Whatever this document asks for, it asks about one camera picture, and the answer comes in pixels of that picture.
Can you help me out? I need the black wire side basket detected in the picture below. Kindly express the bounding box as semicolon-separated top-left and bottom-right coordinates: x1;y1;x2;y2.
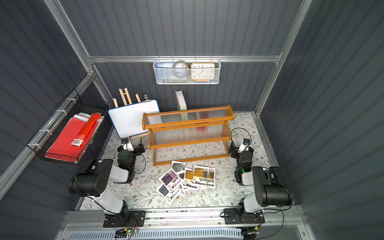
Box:
27;90;112;165

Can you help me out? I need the blue-grey coffee bag front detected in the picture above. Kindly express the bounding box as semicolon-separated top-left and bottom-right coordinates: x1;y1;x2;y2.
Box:
156;185;182;205

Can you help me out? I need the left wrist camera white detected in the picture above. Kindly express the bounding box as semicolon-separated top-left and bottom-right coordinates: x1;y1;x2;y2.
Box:
121;137;134;152

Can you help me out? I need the wooden easel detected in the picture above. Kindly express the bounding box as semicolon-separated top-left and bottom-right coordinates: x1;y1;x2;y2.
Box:
113;88;133;108

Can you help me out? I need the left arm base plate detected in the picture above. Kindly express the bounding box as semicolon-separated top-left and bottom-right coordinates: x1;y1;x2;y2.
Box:
103;211;146;228

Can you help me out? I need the blue-grey coffee bag back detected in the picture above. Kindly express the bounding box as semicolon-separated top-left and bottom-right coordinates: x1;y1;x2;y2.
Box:
172;161;186;173

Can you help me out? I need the red long box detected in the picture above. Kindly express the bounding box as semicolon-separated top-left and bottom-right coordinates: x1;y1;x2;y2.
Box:
71;113;102;147

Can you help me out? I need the orange wooden three-tier shelf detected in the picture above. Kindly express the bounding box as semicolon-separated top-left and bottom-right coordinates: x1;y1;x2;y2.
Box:
142;105;235;166

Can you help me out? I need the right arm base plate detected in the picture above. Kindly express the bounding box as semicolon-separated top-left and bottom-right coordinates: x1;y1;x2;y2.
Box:
220;208;265;225

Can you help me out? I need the red folder stack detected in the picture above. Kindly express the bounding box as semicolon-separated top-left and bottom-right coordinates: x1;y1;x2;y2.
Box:
45;113;104;163

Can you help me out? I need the blue-grey coffee bag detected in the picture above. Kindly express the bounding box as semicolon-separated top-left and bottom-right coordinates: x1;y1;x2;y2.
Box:
172;161;186;173
156;185;182;205

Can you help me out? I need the yellow coffee bag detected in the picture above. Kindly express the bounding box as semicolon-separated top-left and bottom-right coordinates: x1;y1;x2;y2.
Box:
192;165;216;189
183;168;199;191

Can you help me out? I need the white wire wall basket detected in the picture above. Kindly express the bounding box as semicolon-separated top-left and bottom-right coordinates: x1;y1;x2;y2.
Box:
153;58;222;85

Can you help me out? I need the yellow square clock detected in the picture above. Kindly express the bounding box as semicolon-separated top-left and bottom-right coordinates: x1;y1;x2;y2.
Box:
191;63;216;82

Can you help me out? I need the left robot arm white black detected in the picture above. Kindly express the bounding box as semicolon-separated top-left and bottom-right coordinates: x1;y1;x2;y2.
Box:
69;143;145;227

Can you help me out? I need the white whiteboard blue frame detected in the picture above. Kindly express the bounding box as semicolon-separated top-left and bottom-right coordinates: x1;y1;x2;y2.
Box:
108;99;160;139

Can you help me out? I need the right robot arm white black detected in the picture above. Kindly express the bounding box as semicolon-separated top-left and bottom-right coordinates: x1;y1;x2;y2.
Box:
228;139;293;216

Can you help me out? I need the blue box in basket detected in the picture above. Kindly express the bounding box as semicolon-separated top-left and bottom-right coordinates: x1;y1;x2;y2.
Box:
155;63;174;70

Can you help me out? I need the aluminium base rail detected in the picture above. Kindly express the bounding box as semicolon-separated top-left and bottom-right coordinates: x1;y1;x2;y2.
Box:
60;205;308;231

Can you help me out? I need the round tape roll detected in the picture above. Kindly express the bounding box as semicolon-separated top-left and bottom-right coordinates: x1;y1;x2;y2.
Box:
172;60;189;79

